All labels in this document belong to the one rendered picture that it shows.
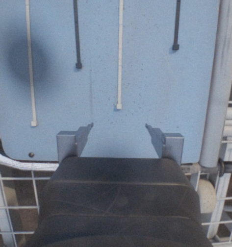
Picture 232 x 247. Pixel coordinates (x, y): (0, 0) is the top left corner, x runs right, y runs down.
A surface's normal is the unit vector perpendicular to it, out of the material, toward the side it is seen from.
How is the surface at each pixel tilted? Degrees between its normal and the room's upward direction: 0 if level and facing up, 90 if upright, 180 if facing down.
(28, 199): 0
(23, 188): 0
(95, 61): 5
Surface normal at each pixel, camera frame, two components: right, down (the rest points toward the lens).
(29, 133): -0.02, 0.26
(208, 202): -0.01, -0.03
